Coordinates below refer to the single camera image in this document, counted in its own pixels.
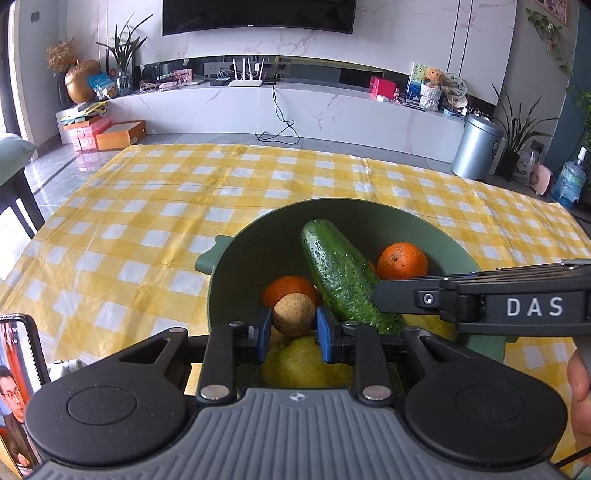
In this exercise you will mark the landscape picture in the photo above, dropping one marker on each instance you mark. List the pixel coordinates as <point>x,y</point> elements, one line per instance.
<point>416,81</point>

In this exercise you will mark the pink container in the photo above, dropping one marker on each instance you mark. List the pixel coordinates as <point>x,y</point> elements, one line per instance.
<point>541,179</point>

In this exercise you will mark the green plant in glass vase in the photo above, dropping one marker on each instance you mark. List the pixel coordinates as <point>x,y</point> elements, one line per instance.
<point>123,78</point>

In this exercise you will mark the black television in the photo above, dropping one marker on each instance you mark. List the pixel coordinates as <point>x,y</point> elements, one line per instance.
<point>258,16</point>

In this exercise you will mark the gold acorn vase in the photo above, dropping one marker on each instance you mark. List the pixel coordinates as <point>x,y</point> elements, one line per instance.
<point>81,83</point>

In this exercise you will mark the blue snack bag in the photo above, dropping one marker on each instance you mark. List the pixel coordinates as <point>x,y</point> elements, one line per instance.
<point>102,86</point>

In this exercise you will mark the stack of orange boxes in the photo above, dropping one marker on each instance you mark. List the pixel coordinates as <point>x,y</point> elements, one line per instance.
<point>85,134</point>

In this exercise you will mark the teddy bear in white basket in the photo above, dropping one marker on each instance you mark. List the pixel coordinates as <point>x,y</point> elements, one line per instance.
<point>434,85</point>

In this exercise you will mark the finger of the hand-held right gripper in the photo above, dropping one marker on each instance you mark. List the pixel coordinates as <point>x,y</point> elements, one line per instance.
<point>406,297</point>

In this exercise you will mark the red box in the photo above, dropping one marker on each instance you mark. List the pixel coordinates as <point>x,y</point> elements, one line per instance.
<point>382,87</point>

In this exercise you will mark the green colander bowl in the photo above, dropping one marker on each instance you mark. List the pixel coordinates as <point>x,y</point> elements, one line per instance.
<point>277,230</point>

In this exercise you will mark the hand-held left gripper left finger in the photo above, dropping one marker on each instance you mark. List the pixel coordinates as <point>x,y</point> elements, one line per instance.
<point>264,337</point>

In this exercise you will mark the green cucumber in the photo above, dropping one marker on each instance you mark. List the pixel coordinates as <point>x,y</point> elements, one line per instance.
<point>341,267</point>

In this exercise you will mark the blue water bottle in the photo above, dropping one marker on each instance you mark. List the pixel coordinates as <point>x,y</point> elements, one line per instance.
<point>569,182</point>

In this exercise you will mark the smartphone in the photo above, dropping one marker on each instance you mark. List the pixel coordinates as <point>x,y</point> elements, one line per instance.
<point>18,369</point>

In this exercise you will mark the dark chair with green cushion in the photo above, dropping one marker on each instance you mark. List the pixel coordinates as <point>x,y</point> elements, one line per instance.
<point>14,157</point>

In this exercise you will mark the large orange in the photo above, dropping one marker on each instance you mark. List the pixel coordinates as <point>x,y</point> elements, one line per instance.
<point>288,286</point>

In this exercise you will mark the round paper fan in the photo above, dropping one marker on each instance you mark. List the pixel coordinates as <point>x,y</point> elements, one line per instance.
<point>455,90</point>

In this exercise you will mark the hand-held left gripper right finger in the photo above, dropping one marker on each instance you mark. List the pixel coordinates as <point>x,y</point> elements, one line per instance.
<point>325,337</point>

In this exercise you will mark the yellow checked tablecloth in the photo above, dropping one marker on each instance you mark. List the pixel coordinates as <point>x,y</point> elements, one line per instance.
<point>161,207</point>

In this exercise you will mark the person's right hand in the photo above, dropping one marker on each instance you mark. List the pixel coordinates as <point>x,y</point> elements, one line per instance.
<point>581,383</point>

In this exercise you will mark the dried flower bunch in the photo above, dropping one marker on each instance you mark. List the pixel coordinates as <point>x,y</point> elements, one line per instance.
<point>62,55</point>

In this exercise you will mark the potted long-leaf plant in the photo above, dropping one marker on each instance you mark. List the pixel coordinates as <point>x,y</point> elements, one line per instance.
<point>517,143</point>

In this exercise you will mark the flat orange box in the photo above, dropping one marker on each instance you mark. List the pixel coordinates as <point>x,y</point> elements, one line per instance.
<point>121,136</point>

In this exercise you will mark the hanging vine plant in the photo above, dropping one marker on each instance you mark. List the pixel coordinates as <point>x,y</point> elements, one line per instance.
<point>551,32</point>

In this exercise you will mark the white router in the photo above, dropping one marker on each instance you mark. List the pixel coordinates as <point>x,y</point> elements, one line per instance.
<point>245,83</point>

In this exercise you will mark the brown kiwi bottom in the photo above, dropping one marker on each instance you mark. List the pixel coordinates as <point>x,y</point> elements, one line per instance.
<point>293,314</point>

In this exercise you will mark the silver trash bin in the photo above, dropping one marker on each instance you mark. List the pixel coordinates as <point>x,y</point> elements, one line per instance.
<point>475,147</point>

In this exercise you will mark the white marble tv cabinet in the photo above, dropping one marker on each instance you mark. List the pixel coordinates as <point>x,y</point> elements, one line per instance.
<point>346,115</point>

